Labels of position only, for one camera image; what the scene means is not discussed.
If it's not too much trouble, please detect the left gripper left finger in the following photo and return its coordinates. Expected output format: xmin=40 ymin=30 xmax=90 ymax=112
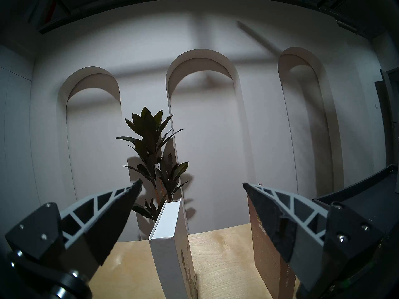
xmin=5 ymin=178 xmax=143 ymax=279

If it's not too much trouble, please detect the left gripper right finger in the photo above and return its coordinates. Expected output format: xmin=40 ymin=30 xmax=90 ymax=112
xmin=243 ymin=182 xmax=384 ymax=299

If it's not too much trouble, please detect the white Statue of Liberty book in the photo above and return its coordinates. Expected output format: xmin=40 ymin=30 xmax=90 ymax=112
xmin=148 ymin=199 xmax=198 ymax=299

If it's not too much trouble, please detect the black three-tier shelf cart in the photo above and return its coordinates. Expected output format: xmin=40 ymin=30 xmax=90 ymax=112
xmin=312 ymin=164 xmax=399 ymax=235

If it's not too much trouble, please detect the brown HOMES book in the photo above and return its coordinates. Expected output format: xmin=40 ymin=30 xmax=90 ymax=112
xmin=246 ymin=192 xmax=300 ymax=299

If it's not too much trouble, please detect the light wooden table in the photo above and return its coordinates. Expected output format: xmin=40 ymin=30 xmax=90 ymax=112
xmin=90 ymin=224 xmax=300 ymax=299

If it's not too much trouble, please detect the dark green leafy plant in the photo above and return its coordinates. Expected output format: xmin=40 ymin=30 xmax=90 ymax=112
xmin=115 ymin=107 xmax=190 ymax=240

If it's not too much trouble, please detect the dark door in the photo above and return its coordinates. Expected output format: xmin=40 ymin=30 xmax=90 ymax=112
xmin=375 ymin=69 xmax=399 ymax=166

